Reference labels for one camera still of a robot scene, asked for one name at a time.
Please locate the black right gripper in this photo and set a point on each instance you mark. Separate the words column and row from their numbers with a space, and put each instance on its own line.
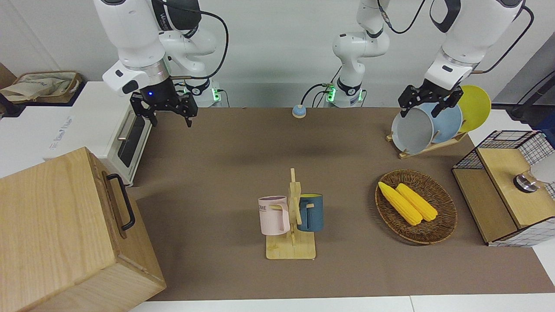
column 158, row 93

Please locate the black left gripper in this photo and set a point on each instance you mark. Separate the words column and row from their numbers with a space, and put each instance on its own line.
column 431, row 93

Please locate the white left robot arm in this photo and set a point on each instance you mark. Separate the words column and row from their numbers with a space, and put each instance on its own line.
column 472, row 30

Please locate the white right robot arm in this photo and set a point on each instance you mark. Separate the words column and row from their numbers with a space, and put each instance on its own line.
column 130, row 34

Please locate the light blue plate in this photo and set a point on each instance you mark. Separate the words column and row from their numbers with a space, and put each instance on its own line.
column 446, row 125

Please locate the grey plate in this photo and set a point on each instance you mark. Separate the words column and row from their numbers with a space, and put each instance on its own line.
column 412, row 132

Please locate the yellow plate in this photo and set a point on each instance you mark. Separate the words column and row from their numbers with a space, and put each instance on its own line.
column 475, row 108

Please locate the wooden plate rack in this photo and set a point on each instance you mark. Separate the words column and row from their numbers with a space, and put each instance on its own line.
column 433, row 147

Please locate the brown table mat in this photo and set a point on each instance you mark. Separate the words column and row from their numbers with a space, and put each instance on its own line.
column 217, row 151

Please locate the white toaster oven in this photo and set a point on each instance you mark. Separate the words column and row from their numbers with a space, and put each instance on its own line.
column 95, row 117

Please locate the black equipment stand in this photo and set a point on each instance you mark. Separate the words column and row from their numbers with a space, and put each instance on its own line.
column 527, row 110

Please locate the yellow corn cob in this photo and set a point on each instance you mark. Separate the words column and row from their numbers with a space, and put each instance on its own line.
column 399, row 203
column 418, row 203

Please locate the brown wicker basket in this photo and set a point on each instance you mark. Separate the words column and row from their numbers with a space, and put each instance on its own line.
column 438, row 225

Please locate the glass with metal base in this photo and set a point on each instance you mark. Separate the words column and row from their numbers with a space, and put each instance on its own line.
column 525, row 182

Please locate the small blue beige bell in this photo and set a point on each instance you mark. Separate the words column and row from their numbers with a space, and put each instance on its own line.
column 299, row 112

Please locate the pink mug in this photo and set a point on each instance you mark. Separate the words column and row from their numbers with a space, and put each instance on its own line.
column 271, row 219

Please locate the dark blue mug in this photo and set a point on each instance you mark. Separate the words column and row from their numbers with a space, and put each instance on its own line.
column 314, row 214

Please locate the light wooden cabinet box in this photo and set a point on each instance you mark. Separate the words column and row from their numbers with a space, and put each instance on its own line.
column 52, row 225

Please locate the wooden mug tree rack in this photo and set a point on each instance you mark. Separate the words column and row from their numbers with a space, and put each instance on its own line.
column 290, row 249

